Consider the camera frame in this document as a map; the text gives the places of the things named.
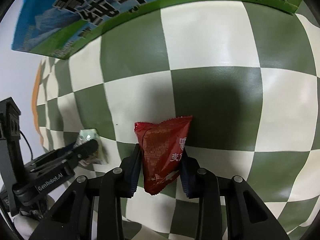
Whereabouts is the open cardboard milk box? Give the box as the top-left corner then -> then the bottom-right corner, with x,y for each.
11,0 -> 302,59

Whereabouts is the green white candy wrapper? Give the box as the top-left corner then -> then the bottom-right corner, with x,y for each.
74,129 -> 105,167

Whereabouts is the red small snack packet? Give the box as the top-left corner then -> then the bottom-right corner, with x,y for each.
134,116 -> 193,195

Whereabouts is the green white checkered table mat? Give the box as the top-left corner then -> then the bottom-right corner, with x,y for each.
33,1 -> 319,239

